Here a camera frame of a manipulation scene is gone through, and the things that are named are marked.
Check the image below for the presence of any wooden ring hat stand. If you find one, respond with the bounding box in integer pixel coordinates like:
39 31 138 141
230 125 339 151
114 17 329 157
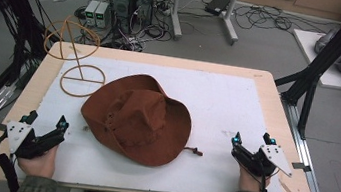
36 11 115 102

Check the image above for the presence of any person's right hand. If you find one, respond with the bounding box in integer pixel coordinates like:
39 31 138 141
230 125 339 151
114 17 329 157
236 163 273 192

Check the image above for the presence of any tangle of cables by computers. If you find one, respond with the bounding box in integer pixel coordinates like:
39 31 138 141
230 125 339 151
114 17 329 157
70 0 180 58

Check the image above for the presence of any tangle of black floor cables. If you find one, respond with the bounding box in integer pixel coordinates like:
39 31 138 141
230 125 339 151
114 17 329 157
230 0 336 43

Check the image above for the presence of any thick black gripper cable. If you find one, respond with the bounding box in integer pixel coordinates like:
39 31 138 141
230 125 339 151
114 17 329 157
0 130 29 192

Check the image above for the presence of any black metal frame strut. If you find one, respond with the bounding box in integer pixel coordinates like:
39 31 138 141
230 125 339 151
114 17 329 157
266 0 341 145

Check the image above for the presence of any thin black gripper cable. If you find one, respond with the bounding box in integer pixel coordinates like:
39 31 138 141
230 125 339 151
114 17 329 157
238 162 282 192

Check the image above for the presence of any white foam mat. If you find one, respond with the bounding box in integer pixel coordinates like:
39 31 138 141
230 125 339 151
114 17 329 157
13 46 301 192

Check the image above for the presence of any flat black box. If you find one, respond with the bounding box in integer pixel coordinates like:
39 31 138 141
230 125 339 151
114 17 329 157
203 0 231 18

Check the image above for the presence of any brown brimmed hat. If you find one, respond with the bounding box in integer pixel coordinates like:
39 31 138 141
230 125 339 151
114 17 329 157
73 65 215 175

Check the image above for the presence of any white floor board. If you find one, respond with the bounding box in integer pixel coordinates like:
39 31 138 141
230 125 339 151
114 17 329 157
286 28 341 91

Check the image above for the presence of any black computer tower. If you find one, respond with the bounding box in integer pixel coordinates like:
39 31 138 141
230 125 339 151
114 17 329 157
104 0 136 35
130 0 156 29

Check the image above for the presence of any person's left hand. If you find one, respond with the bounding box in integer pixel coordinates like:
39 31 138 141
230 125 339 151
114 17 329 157
14 139 60 181

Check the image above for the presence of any white metal desk frame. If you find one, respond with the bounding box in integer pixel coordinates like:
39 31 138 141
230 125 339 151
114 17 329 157
165 0 245 50

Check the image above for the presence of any grey power supply unit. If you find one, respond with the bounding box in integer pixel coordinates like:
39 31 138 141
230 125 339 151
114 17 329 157
81 0 101 28
92 0 113 31

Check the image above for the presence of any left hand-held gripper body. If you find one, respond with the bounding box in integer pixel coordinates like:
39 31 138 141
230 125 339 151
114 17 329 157
2 119 68 165

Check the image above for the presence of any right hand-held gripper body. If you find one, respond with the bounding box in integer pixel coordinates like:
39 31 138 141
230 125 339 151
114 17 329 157
227 138 297 183

